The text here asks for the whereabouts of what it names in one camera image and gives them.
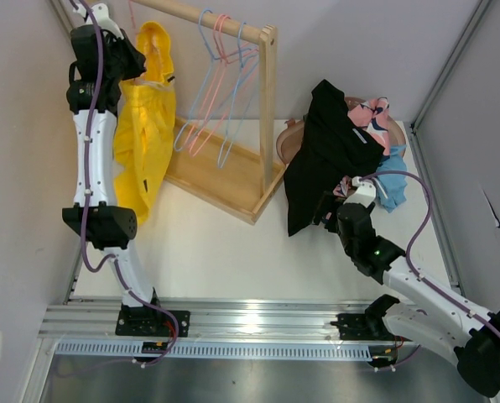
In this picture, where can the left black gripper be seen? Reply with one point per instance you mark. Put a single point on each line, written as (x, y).
(137, 60)

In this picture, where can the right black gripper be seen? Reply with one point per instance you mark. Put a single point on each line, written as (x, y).
(327, 204)

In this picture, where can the black shorts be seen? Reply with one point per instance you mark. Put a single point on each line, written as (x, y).
(309, 173)

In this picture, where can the light blue shorts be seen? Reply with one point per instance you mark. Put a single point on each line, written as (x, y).
(391, 187)

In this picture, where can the yellow shorts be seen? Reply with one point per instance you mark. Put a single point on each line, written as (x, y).
(143, 142)

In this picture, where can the pink patterned shorts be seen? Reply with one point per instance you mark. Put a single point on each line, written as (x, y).
(360, 143)

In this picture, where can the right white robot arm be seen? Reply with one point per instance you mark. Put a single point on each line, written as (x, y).
(461, 332)

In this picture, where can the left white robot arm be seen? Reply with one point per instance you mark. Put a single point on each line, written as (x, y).
(106, 230)

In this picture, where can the pink translucent plastic basin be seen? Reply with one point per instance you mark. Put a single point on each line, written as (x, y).
(288, 142)

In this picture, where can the wooden clothes rack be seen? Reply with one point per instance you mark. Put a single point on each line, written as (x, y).
(250, 177)

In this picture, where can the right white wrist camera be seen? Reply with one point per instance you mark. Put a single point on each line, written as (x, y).
(364, 192)

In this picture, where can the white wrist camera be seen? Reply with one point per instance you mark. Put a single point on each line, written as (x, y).
(101, 15)
(364, 192)

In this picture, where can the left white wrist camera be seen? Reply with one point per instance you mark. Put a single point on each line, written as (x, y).
(101, 15)

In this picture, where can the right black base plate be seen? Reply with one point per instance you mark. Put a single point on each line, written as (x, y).
(361, 327)

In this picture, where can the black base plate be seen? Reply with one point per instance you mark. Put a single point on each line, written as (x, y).
(143, 322)
(361, 327)

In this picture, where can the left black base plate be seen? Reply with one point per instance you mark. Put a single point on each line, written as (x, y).
(143, 322)

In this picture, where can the aluminium mounting rail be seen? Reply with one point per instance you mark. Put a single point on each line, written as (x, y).
(228, 321)

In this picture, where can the slotted cable duct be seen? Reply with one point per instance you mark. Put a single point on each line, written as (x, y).
(354, 352)

